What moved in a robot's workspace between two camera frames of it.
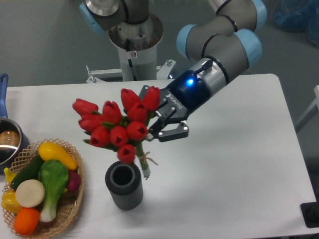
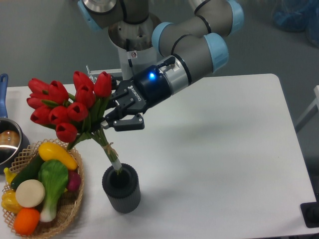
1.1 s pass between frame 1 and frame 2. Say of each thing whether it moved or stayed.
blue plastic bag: stayed
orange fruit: stayed
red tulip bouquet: moved
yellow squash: stayed
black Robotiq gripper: moved
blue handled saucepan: stayed
